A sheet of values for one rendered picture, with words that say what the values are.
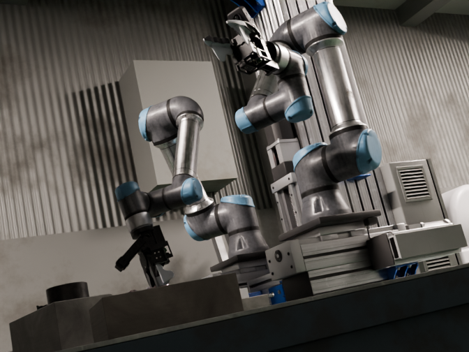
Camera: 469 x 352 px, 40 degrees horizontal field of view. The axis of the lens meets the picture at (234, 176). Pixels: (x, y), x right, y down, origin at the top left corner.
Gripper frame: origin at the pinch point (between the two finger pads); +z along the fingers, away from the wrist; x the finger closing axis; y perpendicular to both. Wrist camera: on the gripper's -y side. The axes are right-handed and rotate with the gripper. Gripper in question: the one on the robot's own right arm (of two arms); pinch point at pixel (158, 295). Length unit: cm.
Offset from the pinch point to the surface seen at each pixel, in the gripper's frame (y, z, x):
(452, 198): 255, -27, 156
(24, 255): -14, -87, 198
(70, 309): -32, 9, -59
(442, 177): 340, -65, 248
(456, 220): 248, -12, 155
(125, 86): 79, -177, 185
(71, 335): -34, 13, -59
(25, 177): 0, -133, 193
